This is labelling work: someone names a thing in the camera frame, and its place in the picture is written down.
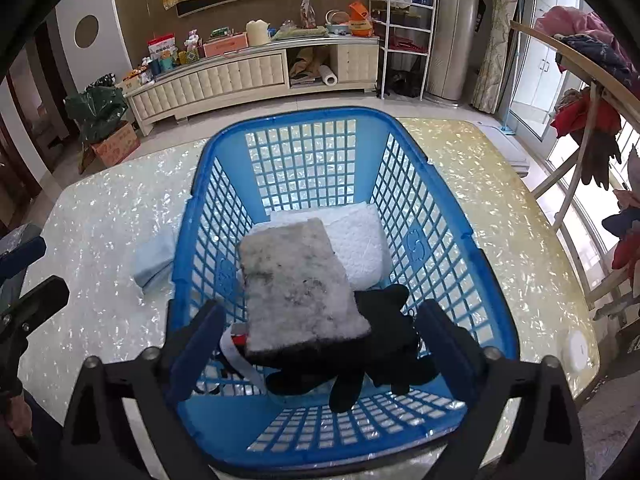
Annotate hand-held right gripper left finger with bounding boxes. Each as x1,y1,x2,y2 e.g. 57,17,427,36
60,300,228,480

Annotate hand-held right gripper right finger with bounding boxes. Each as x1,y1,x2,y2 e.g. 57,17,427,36
415,299,586,480

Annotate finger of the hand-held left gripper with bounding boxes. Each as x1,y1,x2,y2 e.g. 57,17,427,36
0,276,70,333
0,236,47,281

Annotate white red paper label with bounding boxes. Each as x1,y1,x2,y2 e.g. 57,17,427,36
218,325,268,388

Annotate black plush toy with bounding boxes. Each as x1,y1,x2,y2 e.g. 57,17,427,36
265,284,441,413

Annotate grey stained sponge pad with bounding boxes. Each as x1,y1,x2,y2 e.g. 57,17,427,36
237,217,372,361

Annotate white sponge pad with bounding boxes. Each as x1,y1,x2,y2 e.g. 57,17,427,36
270,201,393,291

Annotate blue plastic basket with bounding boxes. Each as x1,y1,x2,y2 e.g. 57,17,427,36
165,106,520,473

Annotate person's left hand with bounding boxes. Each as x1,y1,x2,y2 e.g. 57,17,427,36
0,392,33,441

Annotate grey cushioned chair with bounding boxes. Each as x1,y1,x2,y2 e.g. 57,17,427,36
0,225,43,261

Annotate light blue cloth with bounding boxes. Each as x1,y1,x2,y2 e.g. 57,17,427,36
132,232,176,293

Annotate printed cardboard box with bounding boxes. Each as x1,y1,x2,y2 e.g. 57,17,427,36
90,120,141,168

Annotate green plastic bag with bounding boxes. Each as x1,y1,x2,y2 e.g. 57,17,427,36
65,85,130,143

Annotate grey floor mat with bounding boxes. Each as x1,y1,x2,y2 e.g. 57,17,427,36
482,125,531,176

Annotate red white box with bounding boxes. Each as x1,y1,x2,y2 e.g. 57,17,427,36
147,35,177,61

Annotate red hanging clothes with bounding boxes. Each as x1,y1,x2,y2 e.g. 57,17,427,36
550,87,623,191

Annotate black bag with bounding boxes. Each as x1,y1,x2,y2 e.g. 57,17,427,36
387,71,423,98

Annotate cream television cabinet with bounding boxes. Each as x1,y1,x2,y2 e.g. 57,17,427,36
122,35,381,136

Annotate pink storage box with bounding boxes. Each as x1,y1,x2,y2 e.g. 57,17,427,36
202,32,249,58

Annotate patterned curtain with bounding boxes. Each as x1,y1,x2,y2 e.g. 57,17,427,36
472,0,526,113

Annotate standing air conditioner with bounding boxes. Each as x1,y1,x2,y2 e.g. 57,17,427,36
425,0,488,106

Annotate clothes drying rack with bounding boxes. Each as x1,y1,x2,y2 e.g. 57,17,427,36
510,20,640,321

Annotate cream cylinder container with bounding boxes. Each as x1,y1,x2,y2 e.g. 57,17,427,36
246,19,271,47

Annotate dark blue garment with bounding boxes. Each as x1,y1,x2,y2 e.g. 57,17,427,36
555,34,633,86

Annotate green flat cushion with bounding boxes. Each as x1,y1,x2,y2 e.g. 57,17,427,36
272,25,329,41

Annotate orange package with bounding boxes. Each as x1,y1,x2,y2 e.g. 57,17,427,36
347,1,373,37

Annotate pink clothes pile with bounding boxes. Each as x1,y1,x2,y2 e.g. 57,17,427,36
534,6,621,61

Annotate brown round wall decoration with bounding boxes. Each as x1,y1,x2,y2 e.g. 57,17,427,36
75,15,99,43

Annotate white wire rack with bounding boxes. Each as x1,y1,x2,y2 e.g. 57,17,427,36
369,0,437,98

